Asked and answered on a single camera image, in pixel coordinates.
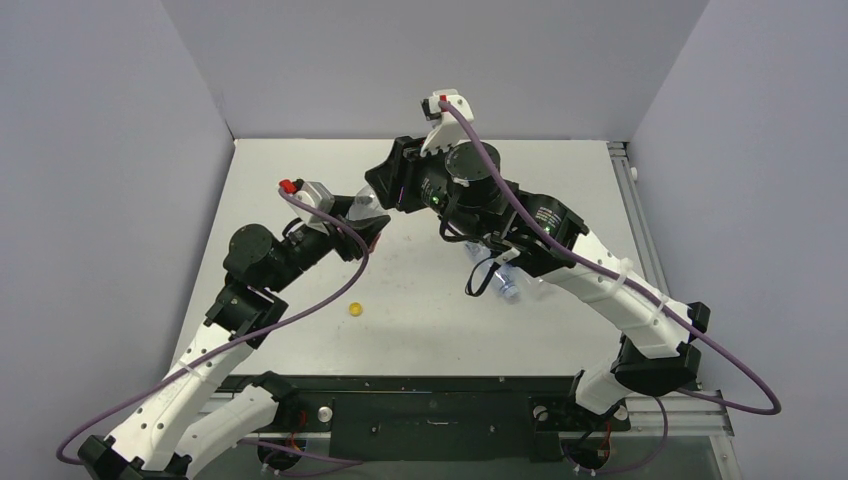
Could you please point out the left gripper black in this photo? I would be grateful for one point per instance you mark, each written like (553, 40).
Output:
(347, 243)

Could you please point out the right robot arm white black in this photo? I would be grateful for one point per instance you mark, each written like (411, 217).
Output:
(539, 235)

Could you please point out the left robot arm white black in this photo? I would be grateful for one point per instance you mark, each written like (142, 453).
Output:
(165, 437)

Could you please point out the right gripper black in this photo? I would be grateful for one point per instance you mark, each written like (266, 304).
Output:
(408, 176)

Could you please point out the clear bottle red label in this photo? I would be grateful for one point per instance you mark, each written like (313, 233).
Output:
(370, 205)

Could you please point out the yellow bottle cap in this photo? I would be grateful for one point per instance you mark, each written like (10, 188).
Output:
(355, 309)

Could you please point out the aluminium frame rail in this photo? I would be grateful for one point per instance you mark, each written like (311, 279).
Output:
(626, 177)

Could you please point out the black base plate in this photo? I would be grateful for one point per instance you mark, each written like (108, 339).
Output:
(419, 418)

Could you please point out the clear crumpled water bottle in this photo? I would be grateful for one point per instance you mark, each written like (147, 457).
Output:
(488, 277)

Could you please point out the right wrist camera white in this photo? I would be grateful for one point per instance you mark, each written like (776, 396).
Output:
(445, 131)

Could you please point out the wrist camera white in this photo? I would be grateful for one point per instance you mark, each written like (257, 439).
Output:
(310, 193)
(445, 131)

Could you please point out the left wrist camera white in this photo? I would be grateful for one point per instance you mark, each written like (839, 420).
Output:
(310, 193)

